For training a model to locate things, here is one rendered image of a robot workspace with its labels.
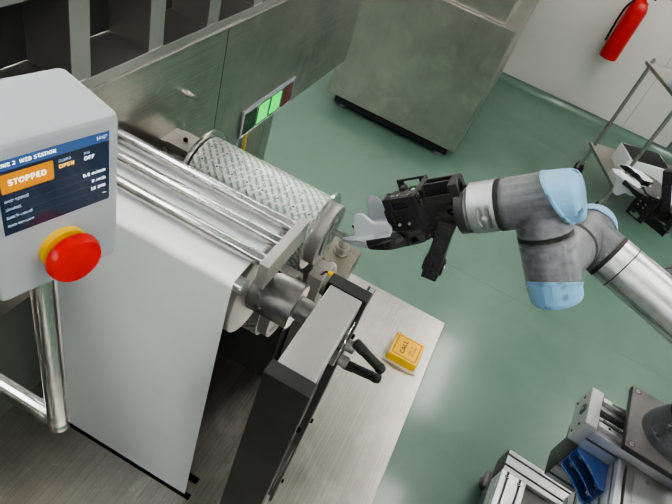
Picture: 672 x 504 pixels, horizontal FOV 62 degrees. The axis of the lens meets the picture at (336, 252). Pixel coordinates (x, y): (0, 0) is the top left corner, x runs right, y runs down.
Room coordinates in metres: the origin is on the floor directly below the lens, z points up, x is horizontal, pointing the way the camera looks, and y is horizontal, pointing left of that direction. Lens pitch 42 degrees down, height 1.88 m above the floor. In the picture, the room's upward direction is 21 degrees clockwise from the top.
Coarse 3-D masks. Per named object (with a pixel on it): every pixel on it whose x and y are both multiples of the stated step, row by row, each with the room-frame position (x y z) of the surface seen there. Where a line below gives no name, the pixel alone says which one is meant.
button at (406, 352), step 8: (400, 336) 0.88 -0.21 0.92; (392, 344) 0.85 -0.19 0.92; (400, 344) 0.86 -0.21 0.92; (408, 344) 0.87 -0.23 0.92; (416, 344) 0.88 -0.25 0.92; (392, 352) 0.83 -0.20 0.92; (400, 352) 0.84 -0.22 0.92; (408, 352) 0.85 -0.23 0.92; (416, 352) 0.85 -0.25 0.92; (392, 360) 0.82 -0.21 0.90; (400, 360) 0.82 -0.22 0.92; (408, 360) 0.82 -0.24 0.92; (416, 360) 0.83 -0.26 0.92; (408, 368) 0.82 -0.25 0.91
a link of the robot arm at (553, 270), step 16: (544, 240) 0.64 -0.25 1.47; (560, 240) 0.64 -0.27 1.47; (576, 240) 0.69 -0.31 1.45; (592, 240) 0.71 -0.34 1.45; (528, 256) 0.64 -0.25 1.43; (544, 256) 0.63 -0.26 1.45; (560, 256) 0.63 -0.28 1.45; (576, 256) 0.65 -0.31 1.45; (592, 256) 0.69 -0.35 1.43; (528, 272) 0.64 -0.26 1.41; (544, 272) 0.62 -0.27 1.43; (560, 272) 0.62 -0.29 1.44; (576, 272) 0.64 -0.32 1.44; (528, 288) 0.64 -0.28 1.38; (544, 288) 0.62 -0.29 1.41; (560, 288) 0.62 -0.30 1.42; (576, 288) 0.63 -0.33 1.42; (544, 304) 0.61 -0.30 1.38; (560, 304) 0.61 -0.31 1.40; (576, 304) 0.62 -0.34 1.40
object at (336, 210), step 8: (328, 208) 0.74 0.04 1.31; (336, 208) 0.74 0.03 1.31; (344, 208) 0.77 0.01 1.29; (328, 216) 0.72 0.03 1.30; (336, 216) 0.73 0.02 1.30; (320, 224) 0.70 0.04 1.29; (328, 224) 0.71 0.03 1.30; (320, 232) 0.70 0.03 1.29; (312, 240) 0.69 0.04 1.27; (320, 240) 0.69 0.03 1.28; (312, 248) 0.68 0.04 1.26; (304, 256) 0.69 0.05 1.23; (312, 256) 0.68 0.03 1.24; (320, 256) 0.72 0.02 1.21; (312, 264) 0.69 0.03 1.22
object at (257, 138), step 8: (264, 120) 1.58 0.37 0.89; (256, 128) 1.59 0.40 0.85; (264, 128) 1.59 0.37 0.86; (248, 136) 1.59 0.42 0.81; (256, 136) 1.59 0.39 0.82; (264, 136) 1.60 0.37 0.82; (248, 144) 1.59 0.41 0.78; (256, 144) 1.59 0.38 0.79; (264, 144) 1.62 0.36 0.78; (248, 152) 1.59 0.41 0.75; (256, 152) 1.58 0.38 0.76; (264, 152) 1.64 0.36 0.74
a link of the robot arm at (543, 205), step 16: (512, 176) 0.70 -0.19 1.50; (528, 176) 0.69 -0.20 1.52; (544, 176) 0.68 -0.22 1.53; (560, 176) 0.68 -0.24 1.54; (576, 176) 0.68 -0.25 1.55; (496, 192) 0.68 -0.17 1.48; (512, 192) 0.67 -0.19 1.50; (528, 192) 0.66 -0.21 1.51; (544, 192) 0.66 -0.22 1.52; (560, 192) 0.65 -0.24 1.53; (576, 192) 0.65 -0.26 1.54; (496, 208) 0.66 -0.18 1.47; (512, 208) 0.66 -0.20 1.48; (528, 208) 0.65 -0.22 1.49; (544, 208) 0.65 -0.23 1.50; (560, 208) 0.65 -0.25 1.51; (576, 208) 0.64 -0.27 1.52; (512, 224) 0.66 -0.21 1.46; (528, 224) 0.65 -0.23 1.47; (544, 224) 0.64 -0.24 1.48; (560, 224) 0.65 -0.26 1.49; (528, 240) 0.64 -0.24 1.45
